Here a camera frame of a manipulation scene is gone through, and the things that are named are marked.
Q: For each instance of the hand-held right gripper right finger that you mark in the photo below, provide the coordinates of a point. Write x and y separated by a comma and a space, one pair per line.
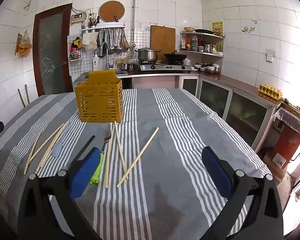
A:
216, 172

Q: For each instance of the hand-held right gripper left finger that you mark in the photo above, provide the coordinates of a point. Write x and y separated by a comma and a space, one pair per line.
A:
86, 172

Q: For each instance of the light wooden chopstick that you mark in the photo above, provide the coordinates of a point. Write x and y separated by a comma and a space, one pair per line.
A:
48, 150
108, 162
47, 142
120, 150
53, 146
33, 152
140, 153

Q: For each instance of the light blue plastic spoon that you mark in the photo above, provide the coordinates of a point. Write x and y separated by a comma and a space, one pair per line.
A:
58, 147

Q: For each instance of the yellow plastic utensil holder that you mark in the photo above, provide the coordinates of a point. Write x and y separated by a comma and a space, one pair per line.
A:
100, 100

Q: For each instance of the metal cup of utensils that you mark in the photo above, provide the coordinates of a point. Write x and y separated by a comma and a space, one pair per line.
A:
93, 22

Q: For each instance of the black slender utensil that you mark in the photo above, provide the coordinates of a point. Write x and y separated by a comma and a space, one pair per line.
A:
86, 147

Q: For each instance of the thin bamboo pole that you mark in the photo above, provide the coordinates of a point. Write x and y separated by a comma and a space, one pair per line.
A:
27, 95
21, 98

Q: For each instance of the grey white striped tablecloth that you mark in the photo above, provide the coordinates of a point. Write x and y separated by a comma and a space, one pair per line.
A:
165, 180

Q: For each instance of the glass door base cabinet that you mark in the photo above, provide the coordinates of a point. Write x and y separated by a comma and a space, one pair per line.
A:
245, 115

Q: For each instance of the small white box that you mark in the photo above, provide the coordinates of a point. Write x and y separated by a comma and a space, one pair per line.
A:
279, 160

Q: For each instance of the red gas cylinder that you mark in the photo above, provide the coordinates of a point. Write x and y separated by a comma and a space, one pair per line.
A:
288, 142

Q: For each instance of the hanging orange plastic bags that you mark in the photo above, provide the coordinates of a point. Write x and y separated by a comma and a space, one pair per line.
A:
23, 46

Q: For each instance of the brown kitchen countertop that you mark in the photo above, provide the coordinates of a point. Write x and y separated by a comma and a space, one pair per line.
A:
230, 81

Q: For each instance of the plastic covered wooden shelf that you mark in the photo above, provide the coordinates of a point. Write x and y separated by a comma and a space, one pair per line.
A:
292, 120

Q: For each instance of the brown framed frosted glass door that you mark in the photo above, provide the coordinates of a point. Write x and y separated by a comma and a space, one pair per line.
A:
52, 55

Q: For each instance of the yellow egg carton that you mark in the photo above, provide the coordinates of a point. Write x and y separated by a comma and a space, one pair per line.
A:
270, 90

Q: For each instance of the cluster of small bowls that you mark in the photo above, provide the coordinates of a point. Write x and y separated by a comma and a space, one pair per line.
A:
207, 68

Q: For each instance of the white pump soap bottle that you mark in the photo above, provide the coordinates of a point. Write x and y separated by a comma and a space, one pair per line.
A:
96, 63

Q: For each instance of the small steel saucepan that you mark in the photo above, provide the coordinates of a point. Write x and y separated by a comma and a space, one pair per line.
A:
125, 66

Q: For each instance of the metal sink faucet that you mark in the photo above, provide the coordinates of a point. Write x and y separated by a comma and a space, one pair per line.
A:
107, 60

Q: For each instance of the steel gas stove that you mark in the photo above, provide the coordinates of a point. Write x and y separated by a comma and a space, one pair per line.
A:
165, 68

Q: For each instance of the colourful hanging gloves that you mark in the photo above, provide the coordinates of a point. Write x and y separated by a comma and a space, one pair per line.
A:
75, 43

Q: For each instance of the black wok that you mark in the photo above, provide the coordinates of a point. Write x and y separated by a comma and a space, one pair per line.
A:
175, 57

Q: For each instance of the white hanging cloth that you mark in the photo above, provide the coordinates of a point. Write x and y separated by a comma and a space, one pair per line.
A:
88, 41

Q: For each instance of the row of hanging metal ladles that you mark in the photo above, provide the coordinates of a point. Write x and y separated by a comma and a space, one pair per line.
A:
112, 45

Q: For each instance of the row of condiment bottles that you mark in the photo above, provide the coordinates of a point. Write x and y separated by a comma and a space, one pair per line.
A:
193, 43

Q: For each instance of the steel cooking pot with lid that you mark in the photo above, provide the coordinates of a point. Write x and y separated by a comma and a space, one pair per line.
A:
146, 55

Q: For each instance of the flat black pan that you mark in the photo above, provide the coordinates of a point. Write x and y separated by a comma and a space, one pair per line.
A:
203, 31

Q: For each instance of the rectangular wooden cutting board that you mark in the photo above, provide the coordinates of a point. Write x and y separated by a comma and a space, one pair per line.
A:
162, 38

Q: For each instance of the beige bowl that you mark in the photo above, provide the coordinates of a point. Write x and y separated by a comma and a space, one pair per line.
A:
188, 29

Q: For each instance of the round wooden board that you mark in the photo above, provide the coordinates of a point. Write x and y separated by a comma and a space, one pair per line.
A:
110, 10

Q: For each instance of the white wall socket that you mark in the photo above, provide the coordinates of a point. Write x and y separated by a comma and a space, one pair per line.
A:
270, 56

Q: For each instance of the metal corner wall shelf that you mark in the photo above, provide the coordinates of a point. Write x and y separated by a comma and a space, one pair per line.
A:
202, 35

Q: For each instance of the beige wall controller box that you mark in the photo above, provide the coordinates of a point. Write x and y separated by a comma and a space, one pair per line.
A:
77, 18

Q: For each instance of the yellow wall poster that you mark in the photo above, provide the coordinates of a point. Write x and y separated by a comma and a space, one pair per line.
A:
217, 28

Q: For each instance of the metal wall rack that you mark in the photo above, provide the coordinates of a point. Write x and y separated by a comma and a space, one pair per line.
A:
102, 28

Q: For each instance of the white wall hooks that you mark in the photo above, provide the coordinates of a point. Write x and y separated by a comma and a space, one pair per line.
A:
245, 29

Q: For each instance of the vertical metal wall pipe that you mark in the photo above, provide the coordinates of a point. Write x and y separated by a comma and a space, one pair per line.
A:
134, 10

